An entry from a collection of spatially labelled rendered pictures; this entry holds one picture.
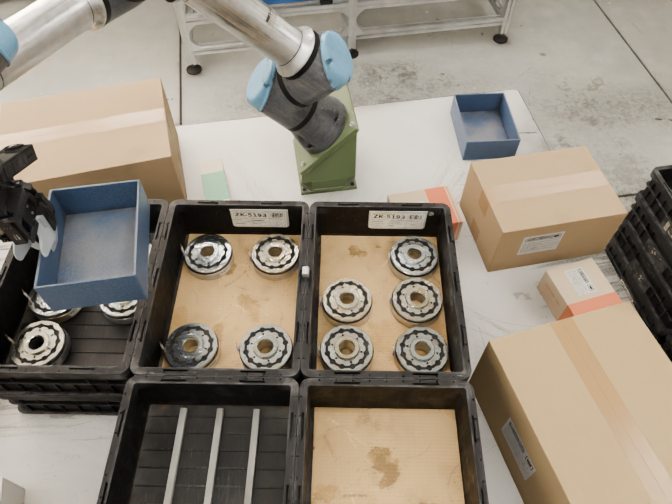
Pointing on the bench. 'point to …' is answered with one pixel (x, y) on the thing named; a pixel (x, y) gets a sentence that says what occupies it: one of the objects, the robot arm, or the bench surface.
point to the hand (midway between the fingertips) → (47, 242)
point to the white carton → (12, 493)
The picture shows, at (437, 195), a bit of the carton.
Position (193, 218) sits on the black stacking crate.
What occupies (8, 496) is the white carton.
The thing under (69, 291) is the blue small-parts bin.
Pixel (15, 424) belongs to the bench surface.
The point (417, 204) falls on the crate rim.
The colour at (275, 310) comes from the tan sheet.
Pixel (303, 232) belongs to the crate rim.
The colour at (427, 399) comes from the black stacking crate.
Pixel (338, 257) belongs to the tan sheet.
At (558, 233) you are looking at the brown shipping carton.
